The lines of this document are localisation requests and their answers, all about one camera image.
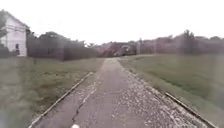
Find grey asphalt path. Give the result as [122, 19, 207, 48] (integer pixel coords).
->
[29, 57, 214, 128]

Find pale concrete kerb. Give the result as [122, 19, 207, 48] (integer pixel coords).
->
[164, 91, 218, 128]
[27, 71, 95, 128]

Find row of dark trees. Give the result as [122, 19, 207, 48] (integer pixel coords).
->
[25, 29, 101, 62]

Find white building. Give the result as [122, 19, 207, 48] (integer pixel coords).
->
[0, 9, 31, 58]

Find grass field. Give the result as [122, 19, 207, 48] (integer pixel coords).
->
[117, 53, 224, 128]
[0, 55, 106, 128]

